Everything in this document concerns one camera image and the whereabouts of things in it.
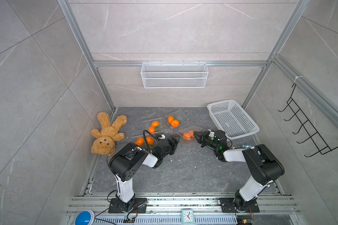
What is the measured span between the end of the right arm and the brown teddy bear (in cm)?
55

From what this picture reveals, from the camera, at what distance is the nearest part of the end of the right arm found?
2.39 feet

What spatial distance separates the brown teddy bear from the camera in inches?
35.3
